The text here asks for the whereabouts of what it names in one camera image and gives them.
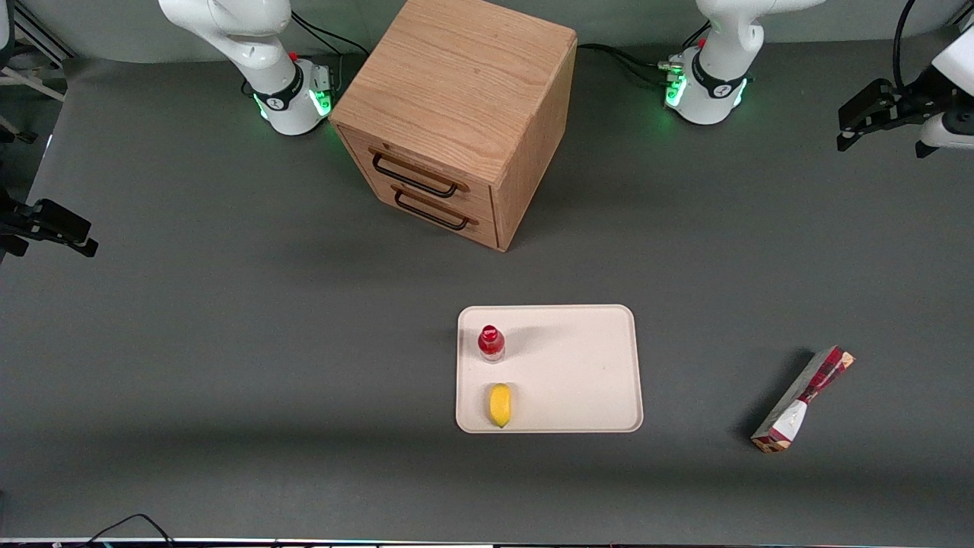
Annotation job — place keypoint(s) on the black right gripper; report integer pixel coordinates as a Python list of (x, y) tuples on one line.
[(17, 221)]

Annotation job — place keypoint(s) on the red cookie box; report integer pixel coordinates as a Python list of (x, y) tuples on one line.
[(799, 403)]

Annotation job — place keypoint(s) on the cream rectangular tray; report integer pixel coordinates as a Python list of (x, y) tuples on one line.
[(571, 373)]

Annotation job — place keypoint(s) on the wooden two-drawer cabinet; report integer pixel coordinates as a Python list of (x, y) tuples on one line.
[(456, 84)]

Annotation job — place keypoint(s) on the aluminium frame rail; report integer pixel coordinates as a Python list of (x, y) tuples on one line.
[(42, 34)]

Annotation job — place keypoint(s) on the small red-capped bottle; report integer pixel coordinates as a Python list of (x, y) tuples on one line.
[(491, 342)]

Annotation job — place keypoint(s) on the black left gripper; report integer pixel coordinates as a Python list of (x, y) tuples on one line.
[(910, 101)]

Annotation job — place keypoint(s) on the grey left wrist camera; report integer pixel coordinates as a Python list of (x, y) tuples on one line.
[(947, 133)]

